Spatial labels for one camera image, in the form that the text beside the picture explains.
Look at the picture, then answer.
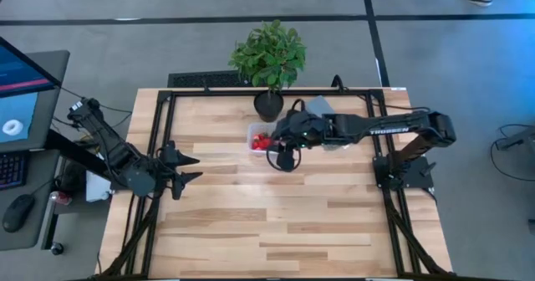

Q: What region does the clear plastic tupperware container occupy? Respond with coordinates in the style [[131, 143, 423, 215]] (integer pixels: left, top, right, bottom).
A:
[[246, 121, 280, 156]]

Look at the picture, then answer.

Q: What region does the black perforated floor mat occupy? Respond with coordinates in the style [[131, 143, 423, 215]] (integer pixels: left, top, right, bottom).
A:
[[166, 70, 257, 89]]

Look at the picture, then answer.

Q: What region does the black computer mouse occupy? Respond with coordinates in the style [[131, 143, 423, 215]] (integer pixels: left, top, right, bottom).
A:
[[2, 193, 37, 234]]

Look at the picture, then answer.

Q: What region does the white crumpled paper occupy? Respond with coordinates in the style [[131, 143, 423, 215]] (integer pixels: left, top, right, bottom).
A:
[[85, 171, 113, 203]]

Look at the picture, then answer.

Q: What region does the green potted plant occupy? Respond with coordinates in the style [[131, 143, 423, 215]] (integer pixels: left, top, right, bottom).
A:
[[227, 19, 308, 123]]

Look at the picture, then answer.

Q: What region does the computer monitor blue screen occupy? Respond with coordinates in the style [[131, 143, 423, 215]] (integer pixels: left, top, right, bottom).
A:
[[0, 36, 63, 102]]

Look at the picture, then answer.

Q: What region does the grey metal bar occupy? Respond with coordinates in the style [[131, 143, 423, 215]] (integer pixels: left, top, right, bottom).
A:
[[496, 125, 535, 151]]

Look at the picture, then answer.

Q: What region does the red white can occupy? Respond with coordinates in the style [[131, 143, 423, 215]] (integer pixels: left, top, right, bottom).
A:
[[48, 191, 73, 207]]

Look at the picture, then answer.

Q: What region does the dark grey computer desk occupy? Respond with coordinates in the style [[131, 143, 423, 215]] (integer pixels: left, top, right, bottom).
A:
[[0, 149, 63, 252]]

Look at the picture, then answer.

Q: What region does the grey folded cloth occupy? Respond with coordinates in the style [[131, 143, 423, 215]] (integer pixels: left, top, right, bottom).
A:
[[301, 95, 351, 151]]

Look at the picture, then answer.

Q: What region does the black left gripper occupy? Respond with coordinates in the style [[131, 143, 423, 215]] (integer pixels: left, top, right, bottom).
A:
[[154, 140, 204, 201]]

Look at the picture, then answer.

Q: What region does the black computer keyboard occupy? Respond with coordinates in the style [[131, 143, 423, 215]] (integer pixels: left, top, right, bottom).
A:
[[0, 152, 27, 191]]

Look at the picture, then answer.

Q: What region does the black cable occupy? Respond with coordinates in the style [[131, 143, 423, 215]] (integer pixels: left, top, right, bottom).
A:
[[332, 74, 431, 114]]

